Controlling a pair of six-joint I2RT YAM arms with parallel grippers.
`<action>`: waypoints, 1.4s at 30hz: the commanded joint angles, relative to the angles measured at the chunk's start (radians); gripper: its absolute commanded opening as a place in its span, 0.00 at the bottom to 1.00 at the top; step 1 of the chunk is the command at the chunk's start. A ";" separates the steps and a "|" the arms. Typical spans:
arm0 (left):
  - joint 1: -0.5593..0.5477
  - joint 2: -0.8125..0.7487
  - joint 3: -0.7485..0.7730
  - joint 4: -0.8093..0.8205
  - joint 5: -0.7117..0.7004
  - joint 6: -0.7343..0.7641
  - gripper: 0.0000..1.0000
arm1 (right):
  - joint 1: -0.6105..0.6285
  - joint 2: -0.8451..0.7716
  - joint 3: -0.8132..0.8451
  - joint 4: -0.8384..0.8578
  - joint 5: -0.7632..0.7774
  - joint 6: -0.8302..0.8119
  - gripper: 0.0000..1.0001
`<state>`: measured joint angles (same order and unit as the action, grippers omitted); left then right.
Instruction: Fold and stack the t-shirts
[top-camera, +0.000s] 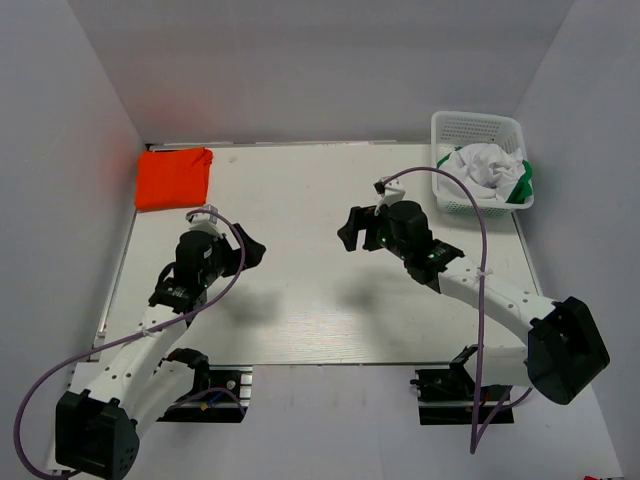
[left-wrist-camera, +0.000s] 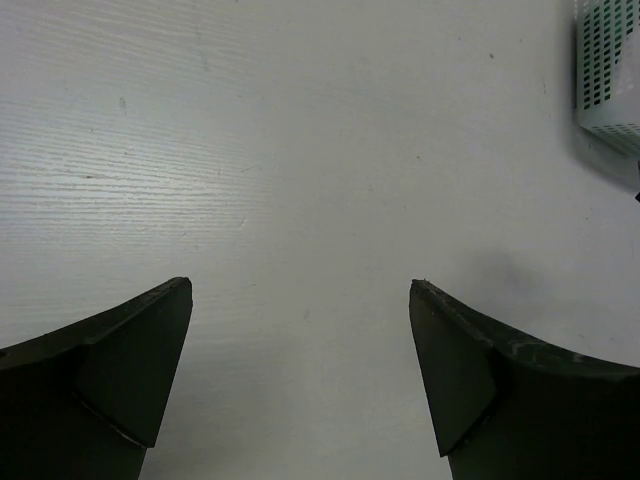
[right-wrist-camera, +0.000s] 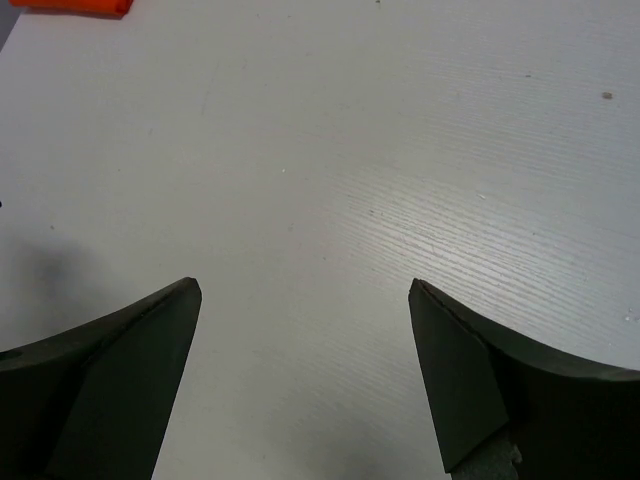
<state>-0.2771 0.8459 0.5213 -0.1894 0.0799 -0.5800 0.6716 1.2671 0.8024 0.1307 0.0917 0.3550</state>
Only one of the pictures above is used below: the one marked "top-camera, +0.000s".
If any white plastic basket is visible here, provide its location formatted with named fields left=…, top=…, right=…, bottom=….
left=431, top=111, right=534, bottom=217

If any green t shirt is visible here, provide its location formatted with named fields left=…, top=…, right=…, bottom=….
left=435, top=144, right=535, bottom=205

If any folded orange t shirt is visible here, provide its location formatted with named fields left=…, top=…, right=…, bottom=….
left=134, top=147, right=214, bottom=212

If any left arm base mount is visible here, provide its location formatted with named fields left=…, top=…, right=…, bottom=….
left=158, top=365, right=253, bottom=424

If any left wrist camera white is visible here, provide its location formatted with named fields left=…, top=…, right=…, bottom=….
left=185, top=204, right=220, bottom=237

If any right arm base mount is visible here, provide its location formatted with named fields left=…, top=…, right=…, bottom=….
left=410, top=368, right=514, bottom=426

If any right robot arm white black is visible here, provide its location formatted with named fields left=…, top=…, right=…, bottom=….
left=337, top=201, right=610, bottom=405

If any white t shirt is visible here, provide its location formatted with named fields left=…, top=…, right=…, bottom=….
left=437, top=142, right=529, bottom=204

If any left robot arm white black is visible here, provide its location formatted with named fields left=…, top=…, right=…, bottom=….
left=55, top=222, right=266, bottom=479

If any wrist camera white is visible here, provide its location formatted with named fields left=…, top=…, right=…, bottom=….
left=185, top=204, right=220, bottom=237
left=374, top=177, right=406, bottom=215

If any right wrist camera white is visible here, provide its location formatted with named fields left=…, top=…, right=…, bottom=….
left=374, top=177, right=406, bottom=215

